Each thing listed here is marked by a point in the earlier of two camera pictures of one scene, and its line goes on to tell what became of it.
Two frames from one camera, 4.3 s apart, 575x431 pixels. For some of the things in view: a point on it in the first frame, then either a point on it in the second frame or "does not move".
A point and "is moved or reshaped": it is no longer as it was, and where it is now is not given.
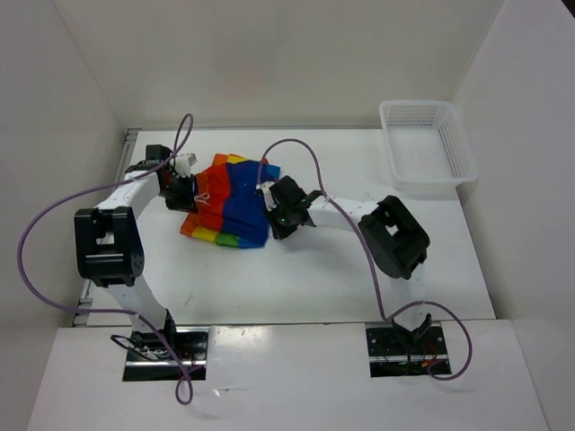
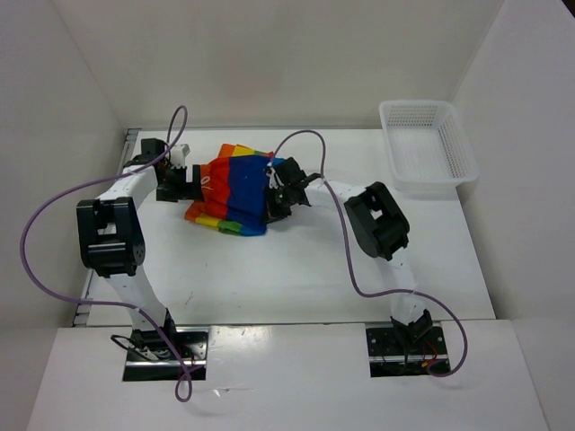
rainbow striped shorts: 231,211 is moved or reshaped
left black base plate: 168,356 does not move
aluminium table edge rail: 130,136 does not move
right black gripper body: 283,222 -> 279,202
